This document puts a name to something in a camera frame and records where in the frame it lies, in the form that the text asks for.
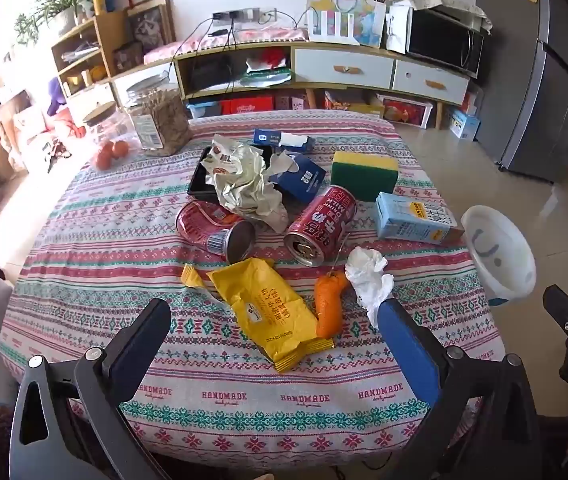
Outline wooden shelf unit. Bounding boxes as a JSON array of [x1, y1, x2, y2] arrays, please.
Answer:
[[51, 10, 130, 111]]

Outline yellow snack packet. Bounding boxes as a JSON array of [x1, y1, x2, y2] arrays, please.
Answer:
[[207, 258, 335, 373]]

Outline crushed red drink can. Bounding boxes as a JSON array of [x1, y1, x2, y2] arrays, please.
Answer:
[[175, 201, 256, 263]]

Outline black plastic tray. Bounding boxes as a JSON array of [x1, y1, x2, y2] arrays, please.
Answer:
[[187, 145, 285, 199]]

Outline white tissue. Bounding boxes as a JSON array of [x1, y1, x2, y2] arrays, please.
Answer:
[[345, 247, 395, 328]]

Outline small blue box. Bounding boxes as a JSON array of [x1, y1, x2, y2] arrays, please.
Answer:
[[253, 128, 317, 153]]

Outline brown small box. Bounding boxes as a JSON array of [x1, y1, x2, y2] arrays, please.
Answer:
[[114, 42, 145, 73]]

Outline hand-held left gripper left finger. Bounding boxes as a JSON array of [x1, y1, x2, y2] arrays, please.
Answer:
[[9, 297, 172, 480]]

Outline patterned woven tablecloth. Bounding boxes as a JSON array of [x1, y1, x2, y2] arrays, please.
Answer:
[[0, 110, 507, 476]]

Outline light blue plastic tub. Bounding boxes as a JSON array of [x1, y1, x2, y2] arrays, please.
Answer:
[[187, 101, 222, 120]]

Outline white wooden TV cabinet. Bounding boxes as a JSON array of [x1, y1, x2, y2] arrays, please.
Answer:
[[173, 40, 471, 121]]

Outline framed dark picture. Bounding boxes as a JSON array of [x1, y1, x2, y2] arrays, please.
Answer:
[[126, 0, 175, 53]]

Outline black microwave oven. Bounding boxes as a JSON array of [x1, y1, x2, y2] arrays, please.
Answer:
[[406, 7, 485, 78]]

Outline white paper bag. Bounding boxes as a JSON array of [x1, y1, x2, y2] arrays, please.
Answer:
[[385, 4, 412, 55]]

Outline red flat box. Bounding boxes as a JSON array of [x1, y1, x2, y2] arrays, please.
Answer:
[[220, 97, 275, 115]]

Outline glass jar with wooden lid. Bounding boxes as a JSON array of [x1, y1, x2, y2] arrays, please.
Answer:
[[83, 101, 137, 147]]

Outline yellow wrapper scrap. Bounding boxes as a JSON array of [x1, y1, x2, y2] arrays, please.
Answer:
[[181, 264, 235, 318]]

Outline white plastic bin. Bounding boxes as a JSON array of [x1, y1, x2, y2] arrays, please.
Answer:
[[460, 205, 536, 306]]

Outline grey refrigerator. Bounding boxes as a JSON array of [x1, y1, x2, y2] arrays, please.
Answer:
[[474, 0, 568, 183]]

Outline black power cable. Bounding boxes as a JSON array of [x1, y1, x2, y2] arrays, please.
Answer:
[[170, 17, 237, 93]]

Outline large blue tissue box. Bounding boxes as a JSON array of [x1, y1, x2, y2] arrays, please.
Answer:
[[266, 152, 327, 204]]

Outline glass jar of snacks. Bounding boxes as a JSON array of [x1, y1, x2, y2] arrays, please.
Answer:
[[125, 74, 192, 157]]

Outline black electronic device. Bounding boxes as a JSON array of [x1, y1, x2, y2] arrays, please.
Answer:
[[184, 55, 230, 93]]

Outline blue white carton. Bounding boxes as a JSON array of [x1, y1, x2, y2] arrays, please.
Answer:
[[446, 107, 481, 140]]

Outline printed cardboard box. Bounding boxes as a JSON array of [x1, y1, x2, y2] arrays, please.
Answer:
[[324, 90, 386, 118]]

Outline colourful gift bag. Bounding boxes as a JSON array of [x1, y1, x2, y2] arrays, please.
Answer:
[[306, 0, 387, 48]]

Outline light blue milk carton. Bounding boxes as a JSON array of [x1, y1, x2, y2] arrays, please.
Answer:
[[375, 191, 465, 246]]

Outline pink patterned cloth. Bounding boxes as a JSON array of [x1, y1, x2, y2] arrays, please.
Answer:
[[143, 27, 310, 65]]

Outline white storage crate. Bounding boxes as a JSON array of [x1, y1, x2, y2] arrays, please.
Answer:
[[376, 92, 437, 128]]

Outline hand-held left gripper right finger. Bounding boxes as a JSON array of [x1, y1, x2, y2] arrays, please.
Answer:
[[376, 297, 545, 480]]

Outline yellow green sponge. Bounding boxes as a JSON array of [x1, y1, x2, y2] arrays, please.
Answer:
[[331, 151, 400, 202]]

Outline white power strip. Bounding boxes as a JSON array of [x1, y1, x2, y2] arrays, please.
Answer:
[[212, 7, 277, 26]]

